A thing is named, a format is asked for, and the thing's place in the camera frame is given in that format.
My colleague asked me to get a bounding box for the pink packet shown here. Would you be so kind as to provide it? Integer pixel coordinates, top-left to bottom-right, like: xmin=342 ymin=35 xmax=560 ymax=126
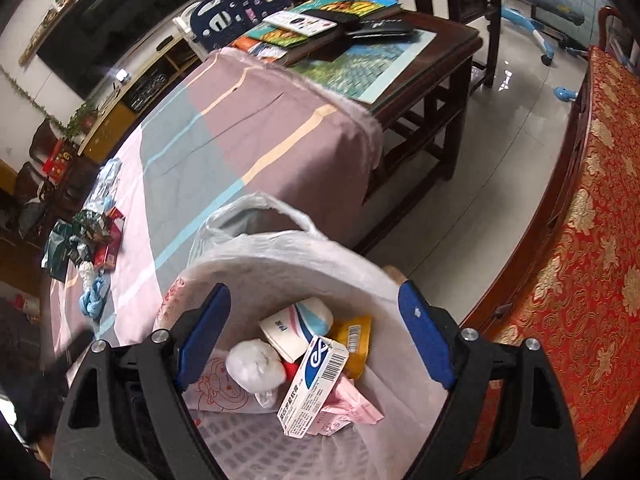
xmin=309 ymin=376 xmax=385 ymax=437

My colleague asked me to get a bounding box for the yellow snack packet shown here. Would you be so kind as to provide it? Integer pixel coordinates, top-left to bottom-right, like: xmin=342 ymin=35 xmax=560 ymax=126
xmin=329 ymin=314 xmax=374 ymax=380

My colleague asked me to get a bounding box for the wooden wall shelf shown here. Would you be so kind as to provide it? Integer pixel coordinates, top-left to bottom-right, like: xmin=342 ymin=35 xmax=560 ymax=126
xmin=17 ymin=0 xmax=77 ymax=67

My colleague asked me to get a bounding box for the white blue medicine box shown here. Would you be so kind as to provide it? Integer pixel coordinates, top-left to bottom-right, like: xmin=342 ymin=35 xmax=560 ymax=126
xmin=276 ymin=334 xmax=350 ymax=437

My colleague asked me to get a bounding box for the green plastic bag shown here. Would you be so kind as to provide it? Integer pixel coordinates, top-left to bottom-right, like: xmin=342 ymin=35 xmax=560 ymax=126
xmin=41 ymin=219 xmax=77 ymax=282

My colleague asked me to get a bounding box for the blue white playpen fence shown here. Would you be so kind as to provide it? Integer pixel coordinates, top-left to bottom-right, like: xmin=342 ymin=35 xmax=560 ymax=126
xmin=174 ymin=0 xmax=297 ymax=57

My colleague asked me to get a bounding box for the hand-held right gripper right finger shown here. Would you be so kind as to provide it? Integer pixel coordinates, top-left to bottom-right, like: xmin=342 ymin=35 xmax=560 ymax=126
xmin=397 ymin=279 xmax=582 ymax=480

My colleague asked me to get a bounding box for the white paper cup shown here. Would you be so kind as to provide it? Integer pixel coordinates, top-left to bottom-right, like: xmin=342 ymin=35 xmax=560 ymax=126
xmin=259 ymin=297 xmax=334 ymax=361

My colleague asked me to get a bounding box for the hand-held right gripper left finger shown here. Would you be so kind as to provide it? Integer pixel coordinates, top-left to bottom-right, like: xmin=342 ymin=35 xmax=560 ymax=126
xmin=51 ymin=282 xmax=232 ymax=480

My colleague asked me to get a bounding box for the red gift box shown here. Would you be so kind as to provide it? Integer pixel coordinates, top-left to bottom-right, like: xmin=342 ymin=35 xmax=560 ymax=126
xmin=42 ymin=142 xmax=77 ymax=182

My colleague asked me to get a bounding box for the wooden bench frame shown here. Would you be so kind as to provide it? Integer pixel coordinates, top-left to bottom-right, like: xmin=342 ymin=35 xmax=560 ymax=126
xmin=459 ymin=5 xmax=640 ymax=333

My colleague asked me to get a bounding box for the white tissue ball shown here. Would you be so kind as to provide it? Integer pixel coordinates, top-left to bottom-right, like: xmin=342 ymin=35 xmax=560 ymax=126
xmin=226 ymin=339 xmax=287 ymax=397

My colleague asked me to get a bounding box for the white long leaflet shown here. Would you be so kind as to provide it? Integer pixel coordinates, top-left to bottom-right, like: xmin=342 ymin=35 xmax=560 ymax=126
xmin=262 ymin=9 xmax=339 ymax=37

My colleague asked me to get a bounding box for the blue face mask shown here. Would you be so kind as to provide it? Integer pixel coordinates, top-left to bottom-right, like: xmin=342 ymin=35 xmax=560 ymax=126
xmin=78 ymin=279 xmax=109 ymax=319

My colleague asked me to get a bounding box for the black remote control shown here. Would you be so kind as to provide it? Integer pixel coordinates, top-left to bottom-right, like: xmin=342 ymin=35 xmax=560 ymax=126
xmin=300 ymin=8 xmax=362 ymax=29
xmin=344 ymin=18 xmax=417 ymax=41

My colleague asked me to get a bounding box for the dark green wrapper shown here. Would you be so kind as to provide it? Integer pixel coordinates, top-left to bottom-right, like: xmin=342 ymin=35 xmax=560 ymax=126
xmin=71 ymin=209 xmax=109 ymax=249

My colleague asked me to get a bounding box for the green book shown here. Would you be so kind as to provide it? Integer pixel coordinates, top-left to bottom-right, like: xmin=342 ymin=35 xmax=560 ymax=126
xmin=247 ymin=24 xmax=309 ymax=51

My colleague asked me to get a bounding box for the red gold bench cushion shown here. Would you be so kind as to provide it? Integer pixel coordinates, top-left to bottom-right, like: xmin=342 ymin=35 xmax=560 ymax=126
xmin=459 ymin=45 xmax=640 ymax=477

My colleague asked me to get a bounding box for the dark wooden chair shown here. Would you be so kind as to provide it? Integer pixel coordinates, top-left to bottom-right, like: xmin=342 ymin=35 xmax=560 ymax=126
xmin=11 ymin=160 xmax=57 ymax=242
xmin=29 ymin=119 xmax=85 ymax=187

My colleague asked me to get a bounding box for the waste bin with white bag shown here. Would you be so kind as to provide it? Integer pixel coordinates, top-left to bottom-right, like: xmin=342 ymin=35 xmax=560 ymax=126
xmin=152 ymin=192 xmax=453 ymax=480

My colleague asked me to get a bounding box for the striped pink grey blanket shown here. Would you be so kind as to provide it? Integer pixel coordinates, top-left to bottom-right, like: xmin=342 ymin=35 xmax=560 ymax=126
xmin=49 ymin=47 xmax=385 ymax=361

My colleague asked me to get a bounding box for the potted green plant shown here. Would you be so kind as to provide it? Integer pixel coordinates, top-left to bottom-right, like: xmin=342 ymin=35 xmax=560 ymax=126
xmin=65 ymin=101 xmax=99 ymax=137

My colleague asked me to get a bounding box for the wooden television stand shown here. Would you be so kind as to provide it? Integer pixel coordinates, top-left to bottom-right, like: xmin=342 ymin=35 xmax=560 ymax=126
xmin=79 ymin=35 xmax=202 ymax=162

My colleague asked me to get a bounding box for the dark red snack packet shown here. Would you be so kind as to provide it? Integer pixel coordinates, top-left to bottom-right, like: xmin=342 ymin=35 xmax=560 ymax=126
xmin=94 ymin=209 xmax=124 ymax=267

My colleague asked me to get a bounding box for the orange book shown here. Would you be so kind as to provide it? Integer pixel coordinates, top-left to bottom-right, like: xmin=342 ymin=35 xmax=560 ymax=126
xmin=232 ymin=35 xmax=286 ymax=64

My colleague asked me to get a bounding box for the dark wooden coffee table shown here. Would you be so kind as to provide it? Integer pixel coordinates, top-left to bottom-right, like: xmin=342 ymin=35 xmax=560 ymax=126
xmin=279 ymin=9 xmax=484 ymax=182

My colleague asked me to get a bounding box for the blue yellow picture book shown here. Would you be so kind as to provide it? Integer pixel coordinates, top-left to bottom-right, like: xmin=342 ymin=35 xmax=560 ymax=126
xmin=290 ymin=0 xmax=404 ymax=22

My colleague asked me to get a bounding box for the landscape picture mat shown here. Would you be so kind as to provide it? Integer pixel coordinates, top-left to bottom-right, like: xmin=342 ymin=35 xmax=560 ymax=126
xmin=299 ymin=27 xmax=439 ymax=106

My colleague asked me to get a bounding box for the hanging green vine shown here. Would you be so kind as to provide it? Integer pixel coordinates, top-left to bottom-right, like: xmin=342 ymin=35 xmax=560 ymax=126
xmin=0 ymin=66 xmax=72 ymax=132

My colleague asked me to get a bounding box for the large black television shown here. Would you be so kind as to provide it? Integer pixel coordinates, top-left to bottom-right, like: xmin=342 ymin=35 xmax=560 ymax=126
xmin=36 ymin=0 xmax=209 ymax=102

